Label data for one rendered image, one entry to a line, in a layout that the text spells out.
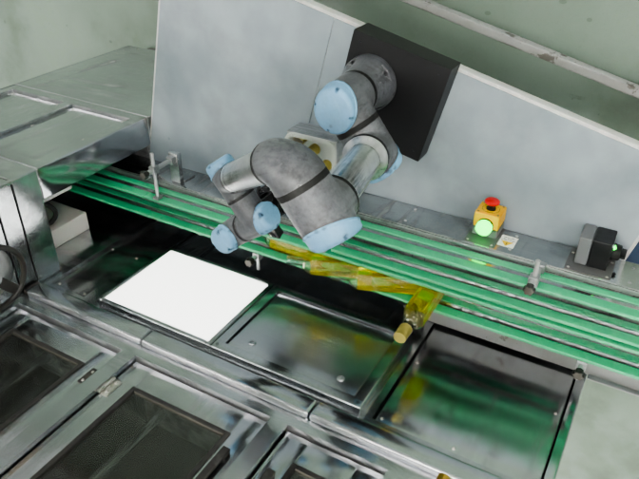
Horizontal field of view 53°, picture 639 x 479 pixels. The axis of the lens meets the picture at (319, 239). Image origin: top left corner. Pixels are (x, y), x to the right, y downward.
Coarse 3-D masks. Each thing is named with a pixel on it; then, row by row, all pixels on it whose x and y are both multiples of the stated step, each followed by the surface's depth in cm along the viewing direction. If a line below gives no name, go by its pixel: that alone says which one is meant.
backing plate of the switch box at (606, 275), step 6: (570, 258) 169; (570, 264) 166; (576, 264) 166; (582, 264) 166; (612, 264) 166; (576, 270) 164; (582, 270) 164; (588, 270) 164; (594, 270) 164; (600, 270) 164; (606, 270) 164; (612, 270) 164; (594, 276) 162; (600, 276) 162; (606, 276) 162
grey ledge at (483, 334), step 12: (444, 324) 192; (456, 324) 190; (468, 324) 188; (480, 336) 188; (492, 336) 186; (504, 336) 183; (516, 348) 183; (528, 348) 181; (540, 348) 179; (552, 360) 179; (564, 360) 177; (576, 360) 175; (588, 372) 175; (600, 372) 173; (612, 372) 171; (612, 384) 172; (624, 384) 171; (636, 384) 170
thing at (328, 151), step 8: (288, 136) 193; (296, 136) 192; (304, 136) 190; (304, 144) 201; (320, 144) 198; (328, 144) 188; (320, 152) 199; (328, 152) 198; (336, 152) 188; (328, 160) 199; (336, 160) 190
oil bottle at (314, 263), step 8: (304, 256) 193; (312, 256) 192; (320, 256) 193; (304, 264) 192; (312, 264) 192; (320, 264) 191; (328, 264) 191; (336, 264) 190; (344, 264) 190; (352, 264) 189; (312, 272) 193; (320, 272) 193; (328, 272) 192
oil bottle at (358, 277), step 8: (352, 272) 186; (360, 272) 185; (368, 272) 185; (376, 272) 185; (352, 280) 186; (360, 280) 185; (368, 280) 184; (376, 280) 184; (384, 280) 184; (392, 280) 183; (400, 280) 183; (360, 288) 186; (368, 288) 186; (376, 288) 186; (384, 288) 185; (392, 288) 185; (400, 288) 184; (408, 288) 184; (416, 288) 183
